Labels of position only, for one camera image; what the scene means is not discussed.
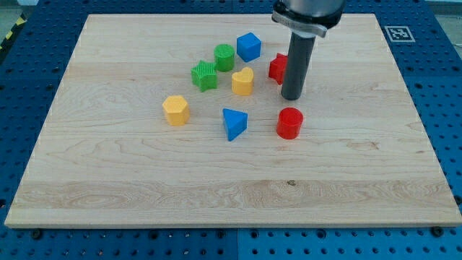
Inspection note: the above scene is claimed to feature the red cylinder block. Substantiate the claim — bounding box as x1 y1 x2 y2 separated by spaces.
276 107 304 139

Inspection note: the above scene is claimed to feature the yellow hexagon block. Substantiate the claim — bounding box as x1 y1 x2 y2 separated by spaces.
162 95 190 126

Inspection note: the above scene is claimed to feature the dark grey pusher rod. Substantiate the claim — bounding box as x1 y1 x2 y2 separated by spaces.
281 32 315 100

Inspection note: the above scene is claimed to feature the red star block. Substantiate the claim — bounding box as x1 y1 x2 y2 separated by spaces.
269 53 288 85

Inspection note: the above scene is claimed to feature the white fiducial marker tag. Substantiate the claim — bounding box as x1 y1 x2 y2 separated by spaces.
385 25 415 43

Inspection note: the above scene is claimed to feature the yellow heart block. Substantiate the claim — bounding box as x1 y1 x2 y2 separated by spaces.
232 67 254 96

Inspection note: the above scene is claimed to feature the light wooden board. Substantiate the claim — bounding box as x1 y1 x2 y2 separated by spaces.
5 14 461 228

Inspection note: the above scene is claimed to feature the green cylinder block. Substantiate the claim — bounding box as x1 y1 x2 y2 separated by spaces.
214 44 235 72

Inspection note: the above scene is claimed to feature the blue triangle block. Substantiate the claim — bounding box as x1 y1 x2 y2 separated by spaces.
222 108 248 142

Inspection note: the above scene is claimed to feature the green star block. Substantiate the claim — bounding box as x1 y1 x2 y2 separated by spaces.
191 60 217 92

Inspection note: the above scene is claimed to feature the blue cube block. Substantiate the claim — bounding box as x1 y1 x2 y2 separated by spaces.
237 32 261 62

